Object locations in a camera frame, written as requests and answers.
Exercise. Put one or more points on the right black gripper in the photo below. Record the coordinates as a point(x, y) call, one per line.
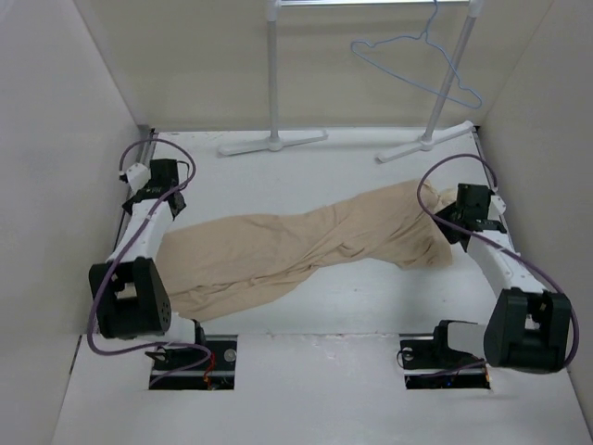
point(447, 210)

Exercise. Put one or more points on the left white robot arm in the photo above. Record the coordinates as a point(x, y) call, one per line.
point(131, 308)

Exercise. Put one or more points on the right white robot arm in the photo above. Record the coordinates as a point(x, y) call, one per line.
point(528, 329)

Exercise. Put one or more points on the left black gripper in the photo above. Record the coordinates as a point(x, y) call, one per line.
point(128, 204)

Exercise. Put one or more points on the white clothes rack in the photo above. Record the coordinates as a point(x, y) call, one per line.
point(278, 140)

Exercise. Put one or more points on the blue wire hanger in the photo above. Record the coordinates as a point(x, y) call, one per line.
point(418, 60)

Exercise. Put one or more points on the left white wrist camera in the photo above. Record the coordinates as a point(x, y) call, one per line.
point(136, 177)

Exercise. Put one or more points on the beige trousers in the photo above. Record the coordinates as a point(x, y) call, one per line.
point(237, 263)

